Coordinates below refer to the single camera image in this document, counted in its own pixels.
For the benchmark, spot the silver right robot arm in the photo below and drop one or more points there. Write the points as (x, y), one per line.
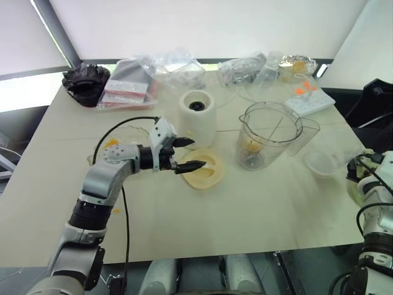
(373, 190)

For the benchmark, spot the dark window frame post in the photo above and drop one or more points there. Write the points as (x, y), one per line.
(58, 33)

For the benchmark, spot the small orange plastic pieces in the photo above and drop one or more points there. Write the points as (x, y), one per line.
(302, 89)

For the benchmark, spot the clear bag with dark items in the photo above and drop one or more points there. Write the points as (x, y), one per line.
(239, 69)

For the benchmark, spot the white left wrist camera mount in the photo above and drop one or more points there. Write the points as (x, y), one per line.
(161, 130)

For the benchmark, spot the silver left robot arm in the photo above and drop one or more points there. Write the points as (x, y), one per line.
(101, 175)

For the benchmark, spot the large clear plastic bag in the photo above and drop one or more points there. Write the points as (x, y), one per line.
(175, 67)

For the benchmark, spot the orange segments inside jar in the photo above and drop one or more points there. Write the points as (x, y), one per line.
(253, 147)

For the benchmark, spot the grey rounded robot leg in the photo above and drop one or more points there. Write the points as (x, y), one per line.
(242, 275)
(161, 276)

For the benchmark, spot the orange segment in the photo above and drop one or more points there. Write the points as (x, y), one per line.
(111, 143)

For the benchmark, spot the black table frame bar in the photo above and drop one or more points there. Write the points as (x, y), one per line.
(284, 272)

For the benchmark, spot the black chair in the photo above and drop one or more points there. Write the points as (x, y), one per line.
(373, 101)

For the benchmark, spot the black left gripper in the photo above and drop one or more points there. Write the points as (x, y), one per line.
(167, 153)

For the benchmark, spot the small clear plastic bag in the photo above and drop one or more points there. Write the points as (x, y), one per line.
(269, 69)

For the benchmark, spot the black crumpled bag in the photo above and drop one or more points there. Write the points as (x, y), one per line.
(86, 83)

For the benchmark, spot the cream blender jar lid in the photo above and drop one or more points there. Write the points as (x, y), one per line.
(212, 172)

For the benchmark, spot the clear plastic blender jar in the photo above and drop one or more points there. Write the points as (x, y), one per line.
(270, 135)

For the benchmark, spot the small orange piece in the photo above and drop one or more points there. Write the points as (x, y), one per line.
(116, 210)

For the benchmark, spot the clear plastic cup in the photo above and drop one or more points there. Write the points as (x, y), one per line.
(320, 161)

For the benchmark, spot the white power strip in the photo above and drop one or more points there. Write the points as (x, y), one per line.
(310, 103)

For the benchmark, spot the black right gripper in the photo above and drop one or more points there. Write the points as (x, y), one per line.
(356, 169)

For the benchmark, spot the plastic bag with pink packets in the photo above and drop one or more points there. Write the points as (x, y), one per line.
(127, 86)

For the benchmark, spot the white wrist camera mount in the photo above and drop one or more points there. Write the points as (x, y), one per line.
(161, 130)
(387, 161)

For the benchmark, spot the clear plastic dish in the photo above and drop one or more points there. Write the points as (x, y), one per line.
(135, 132)

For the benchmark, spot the white blender base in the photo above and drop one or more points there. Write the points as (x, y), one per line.
(198, 123)

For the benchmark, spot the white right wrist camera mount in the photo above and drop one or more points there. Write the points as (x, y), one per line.
(387, 161)

